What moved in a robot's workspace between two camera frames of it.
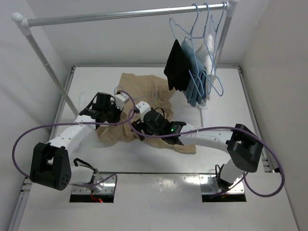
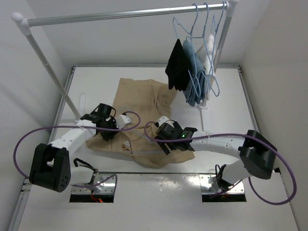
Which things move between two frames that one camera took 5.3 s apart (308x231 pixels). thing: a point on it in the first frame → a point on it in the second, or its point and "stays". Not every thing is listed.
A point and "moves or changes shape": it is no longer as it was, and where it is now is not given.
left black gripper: x=112 y=104 → x=107 y=136
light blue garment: x=196 y=92 stays
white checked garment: x=206 y=54 stays
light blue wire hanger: x=135 y=98 → x=127 y=143
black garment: x=177 y=68 stays
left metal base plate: x=107 y=186 stays
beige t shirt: x=156 y=92 moves or changes shape
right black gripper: x=139 y=126 → x=164 y=147
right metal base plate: x=210 y=185 stays
